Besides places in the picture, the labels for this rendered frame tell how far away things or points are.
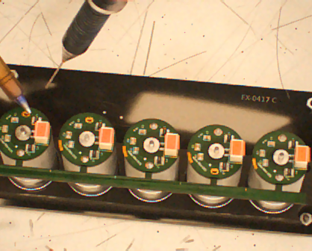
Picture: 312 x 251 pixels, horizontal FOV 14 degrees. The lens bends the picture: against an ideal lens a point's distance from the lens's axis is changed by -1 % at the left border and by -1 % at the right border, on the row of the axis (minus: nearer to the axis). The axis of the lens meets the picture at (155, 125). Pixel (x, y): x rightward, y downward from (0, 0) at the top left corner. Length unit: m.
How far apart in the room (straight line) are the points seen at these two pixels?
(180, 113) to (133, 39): 0.05
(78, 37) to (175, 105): 0.14
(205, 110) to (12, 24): 0.11
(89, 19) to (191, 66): 0.17
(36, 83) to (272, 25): 0.12
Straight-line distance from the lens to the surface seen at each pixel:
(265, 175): 0.55
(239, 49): 0.64
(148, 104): 0.62
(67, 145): 0.56
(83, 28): 0.48
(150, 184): 0.55
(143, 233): 0.61
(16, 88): 0.56
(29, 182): 0.58
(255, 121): 0.62
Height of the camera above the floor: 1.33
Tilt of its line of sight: 69 degrees down
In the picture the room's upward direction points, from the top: straight up
